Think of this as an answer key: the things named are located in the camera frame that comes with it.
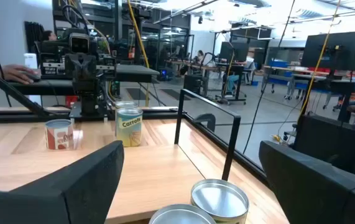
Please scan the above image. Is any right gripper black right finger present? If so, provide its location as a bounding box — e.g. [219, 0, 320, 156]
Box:
[259, 139, 355, 224]

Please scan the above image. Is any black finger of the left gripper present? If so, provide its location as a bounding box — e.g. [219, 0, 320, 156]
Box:
[81, 60, 96, 91]
[66, 60, 82, 91]

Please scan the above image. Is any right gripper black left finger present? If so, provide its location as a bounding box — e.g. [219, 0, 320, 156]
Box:
[0, 139, 125, 224]

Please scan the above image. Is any tin can silver lid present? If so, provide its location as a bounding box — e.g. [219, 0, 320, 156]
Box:
[148, 203, 218, 224]
[114, 100, 139, 111]

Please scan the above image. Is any tin can red white label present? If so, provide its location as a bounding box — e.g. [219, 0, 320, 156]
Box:
[44, 119, 75, 151]

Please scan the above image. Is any tin can Carrots label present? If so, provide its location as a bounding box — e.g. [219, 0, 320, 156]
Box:
[115, 107, 144, 147]

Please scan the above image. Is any tin can yellow-green label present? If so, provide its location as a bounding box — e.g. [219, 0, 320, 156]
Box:
[190, 179, 250, 224]

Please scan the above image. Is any wooden shelf with black ends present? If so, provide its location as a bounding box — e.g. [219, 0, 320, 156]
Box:
[104, 88, 242, 224]

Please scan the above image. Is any black computer mouse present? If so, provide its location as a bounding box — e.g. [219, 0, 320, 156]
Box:
[20, 70, 42, 83]

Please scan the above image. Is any white device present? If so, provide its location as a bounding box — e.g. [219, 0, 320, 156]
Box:
[24, 52, 38, 70]

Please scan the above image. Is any red box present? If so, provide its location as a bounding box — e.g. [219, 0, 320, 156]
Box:
[65, 95, 79, 108]

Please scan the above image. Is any person's hand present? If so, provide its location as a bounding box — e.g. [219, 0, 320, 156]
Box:
[0, 64, 40, 85]

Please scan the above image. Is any dark grey desk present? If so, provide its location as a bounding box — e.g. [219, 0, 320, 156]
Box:
[0, 63, 161, 96]

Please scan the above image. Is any black floor mat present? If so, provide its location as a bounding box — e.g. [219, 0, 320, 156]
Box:
[126, 87, 149, 101]
[160, 88, 192, 101]

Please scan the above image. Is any large black case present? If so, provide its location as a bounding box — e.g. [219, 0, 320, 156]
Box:
[293, 113, 355, 175]

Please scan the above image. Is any black computer tower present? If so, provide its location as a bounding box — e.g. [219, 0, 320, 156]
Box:
[183, 74, 203, 96]

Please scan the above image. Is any black table clamp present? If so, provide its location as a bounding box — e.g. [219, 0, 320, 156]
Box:
[192, 113, 217, 133]

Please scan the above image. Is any small black monitor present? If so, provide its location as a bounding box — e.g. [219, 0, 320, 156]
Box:
[219, 40, 249, 62]

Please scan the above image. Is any large black monitor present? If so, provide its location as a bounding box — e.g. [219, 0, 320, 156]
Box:
[300, 30, 355, 72]

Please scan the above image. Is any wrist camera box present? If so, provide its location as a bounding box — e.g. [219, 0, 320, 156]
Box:
[68, 32, 90, 54]

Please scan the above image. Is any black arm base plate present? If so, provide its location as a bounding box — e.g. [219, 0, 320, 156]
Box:
[69, 102, 109, 122]

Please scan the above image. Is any black metal table frame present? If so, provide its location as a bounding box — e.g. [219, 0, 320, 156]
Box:
[0, 62, 270, 187]

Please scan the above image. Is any yellow hanging cable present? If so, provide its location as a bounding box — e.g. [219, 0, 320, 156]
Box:
[126, 0, 150, 108]
[297, 0, 342, 125]

